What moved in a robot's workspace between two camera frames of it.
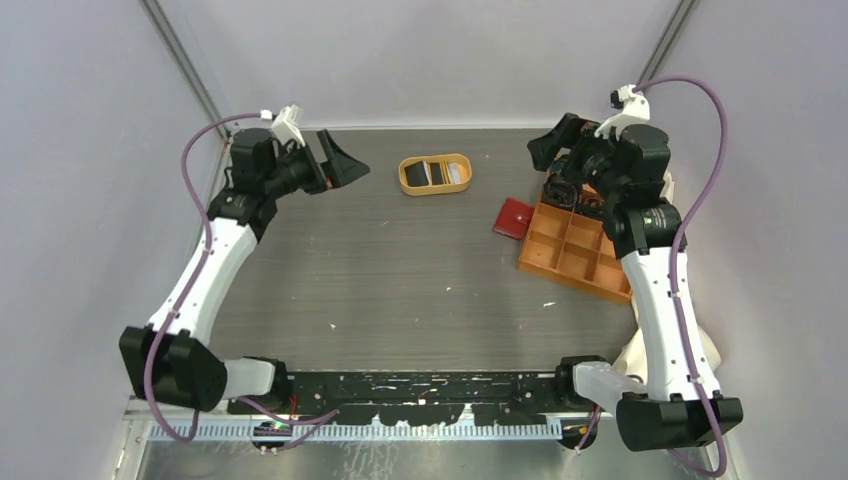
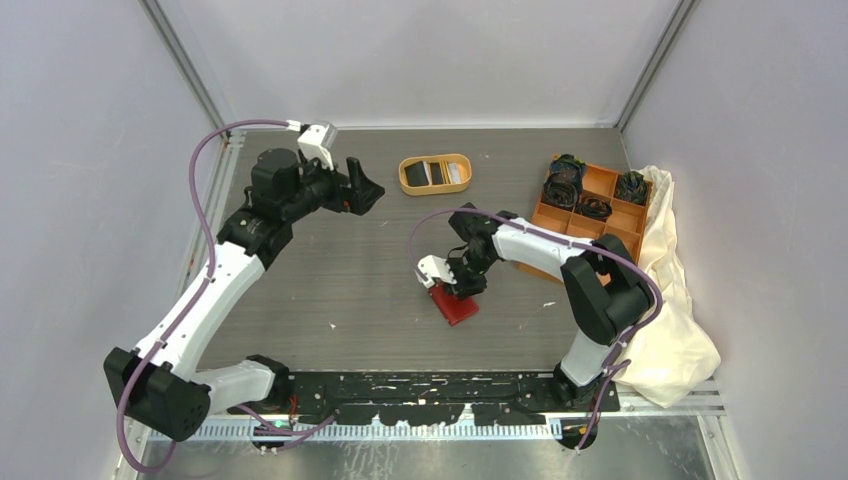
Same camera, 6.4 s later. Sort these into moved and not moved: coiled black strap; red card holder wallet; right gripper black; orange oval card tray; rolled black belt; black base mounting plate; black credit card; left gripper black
Moved: red card holder wallet; left gripper black; right gripper black
Not moved: rolled black belt; coiled black strap; black base mounting plate; black credit card; orange oval card tray
